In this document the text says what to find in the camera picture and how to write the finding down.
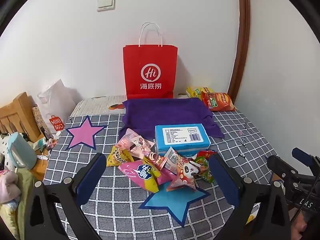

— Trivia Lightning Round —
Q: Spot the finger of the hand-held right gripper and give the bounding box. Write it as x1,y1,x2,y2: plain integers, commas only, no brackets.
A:
292,148,320,173
266,155,300,180

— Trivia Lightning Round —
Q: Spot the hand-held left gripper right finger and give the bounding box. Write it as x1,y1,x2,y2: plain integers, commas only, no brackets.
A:
209,153,292,240

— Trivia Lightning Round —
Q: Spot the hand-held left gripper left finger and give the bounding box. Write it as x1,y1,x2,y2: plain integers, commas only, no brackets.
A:
25,152,107,240

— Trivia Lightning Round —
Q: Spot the green snack packet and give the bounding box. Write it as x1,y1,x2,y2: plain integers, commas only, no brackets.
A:
195,155,215,183

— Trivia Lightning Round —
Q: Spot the yellow snack packet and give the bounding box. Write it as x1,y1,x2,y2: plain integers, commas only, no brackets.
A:
107,146,134,167

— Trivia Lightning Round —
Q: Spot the pink panda snack packet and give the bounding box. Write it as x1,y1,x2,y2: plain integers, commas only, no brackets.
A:
166,155,200,193

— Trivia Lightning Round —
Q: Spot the pink packet with blue print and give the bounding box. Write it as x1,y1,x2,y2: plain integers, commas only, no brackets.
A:
117,160,170,193

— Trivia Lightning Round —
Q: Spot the person's right hand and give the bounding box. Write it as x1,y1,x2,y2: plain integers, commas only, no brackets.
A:
291,214,307,234

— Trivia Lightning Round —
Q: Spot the pink paper star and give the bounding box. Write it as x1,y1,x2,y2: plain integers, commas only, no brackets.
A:
65,116,108,151

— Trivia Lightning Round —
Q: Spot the orange paper star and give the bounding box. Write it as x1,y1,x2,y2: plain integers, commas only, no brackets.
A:
246,202,260,224

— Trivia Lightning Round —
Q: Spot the wooden bedside table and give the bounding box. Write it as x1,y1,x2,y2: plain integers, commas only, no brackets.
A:
29,136,52,180

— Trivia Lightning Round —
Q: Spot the grey checked bedsheet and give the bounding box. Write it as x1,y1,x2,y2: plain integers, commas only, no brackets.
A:
42,107,283,240

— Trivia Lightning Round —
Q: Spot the blue paper star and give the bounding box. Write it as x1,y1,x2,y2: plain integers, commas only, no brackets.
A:
139,180,210,227

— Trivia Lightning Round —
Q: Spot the blue tissue box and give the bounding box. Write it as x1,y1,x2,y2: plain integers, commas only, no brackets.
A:
154,124,212,157

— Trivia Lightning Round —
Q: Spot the red swirl snack packet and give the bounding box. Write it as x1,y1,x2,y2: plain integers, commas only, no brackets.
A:
144,151,168,172

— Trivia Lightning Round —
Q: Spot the pale green blanket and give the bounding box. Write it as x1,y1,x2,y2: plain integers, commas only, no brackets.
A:
0,167,34,240

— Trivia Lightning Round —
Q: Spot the pale blue plastic case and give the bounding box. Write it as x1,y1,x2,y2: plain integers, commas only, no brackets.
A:
7,132,37,170

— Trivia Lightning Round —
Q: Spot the patterned paper bag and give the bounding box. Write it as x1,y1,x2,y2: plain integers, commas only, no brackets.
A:
31,106,53,140

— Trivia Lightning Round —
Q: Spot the fruit print sheet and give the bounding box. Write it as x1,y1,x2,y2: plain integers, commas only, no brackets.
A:
75,95,190,117

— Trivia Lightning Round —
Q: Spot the orange chips bag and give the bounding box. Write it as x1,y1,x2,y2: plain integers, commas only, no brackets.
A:
201,92,236,112

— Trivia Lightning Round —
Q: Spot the pink plush toy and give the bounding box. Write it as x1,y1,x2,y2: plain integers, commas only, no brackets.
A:
0,170,21,203

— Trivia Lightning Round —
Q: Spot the white plastic bag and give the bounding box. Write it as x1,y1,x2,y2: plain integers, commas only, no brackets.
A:
37,79,78,134

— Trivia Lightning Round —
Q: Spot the purple towel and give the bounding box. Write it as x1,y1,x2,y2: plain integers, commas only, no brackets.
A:
119,98,225,140

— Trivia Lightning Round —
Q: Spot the yellow chips bag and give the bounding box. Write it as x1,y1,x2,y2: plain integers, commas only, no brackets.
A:
186,86,214,98

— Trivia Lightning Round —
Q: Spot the red paper bag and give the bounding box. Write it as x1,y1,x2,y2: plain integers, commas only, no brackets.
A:
122,22,178,100

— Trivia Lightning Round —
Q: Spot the brown wooden door frame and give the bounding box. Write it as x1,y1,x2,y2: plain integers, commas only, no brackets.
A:
227,0,251,103

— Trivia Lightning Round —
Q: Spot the white light switch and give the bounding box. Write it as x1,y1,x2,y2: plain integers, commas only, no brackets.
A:
97,0,116,12

